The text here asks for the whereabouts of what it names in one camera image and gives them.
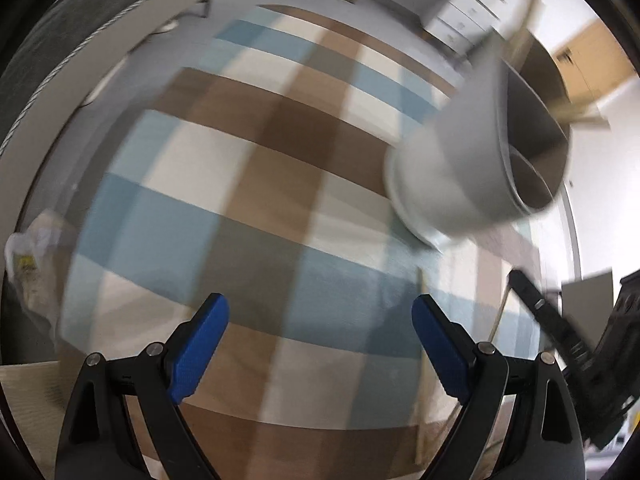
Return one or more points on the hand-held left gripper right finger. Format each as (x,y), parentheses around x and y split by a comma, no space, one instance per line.
(440,345)

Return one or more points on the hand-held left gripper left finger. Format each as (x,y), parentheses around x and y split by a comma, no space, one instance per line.
(200,345)

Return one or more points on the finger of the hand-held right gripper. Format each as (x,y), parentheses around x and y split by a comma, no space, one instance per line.
(545,315)

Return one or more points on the white utensil holder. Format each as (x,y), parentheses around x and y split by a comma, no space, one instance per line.
(465,175)

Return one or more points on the bundle of wooden chopsticks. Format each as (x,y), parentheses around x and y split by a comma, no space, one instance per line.
(580,115)

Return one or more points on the plaid tablecloth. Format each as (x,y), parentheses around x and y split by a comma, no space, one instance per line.
(260,185)

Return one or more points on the crumpled clear plastic bag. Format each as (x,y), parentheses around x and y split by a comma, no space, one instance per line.
(35,265)

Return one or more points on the wooden door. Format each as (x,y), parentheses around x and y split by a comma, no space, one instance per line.
(595,65)

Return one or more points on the white desk with drawers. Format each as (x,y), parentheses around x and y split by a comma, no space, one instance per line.
(460,10)

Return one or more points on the dark grey mattress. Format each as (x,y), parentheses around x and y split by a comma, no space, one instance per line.
(65,25)

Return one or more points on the grey bed frame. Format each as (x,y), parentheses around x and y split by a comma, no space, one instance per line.
(60,110)

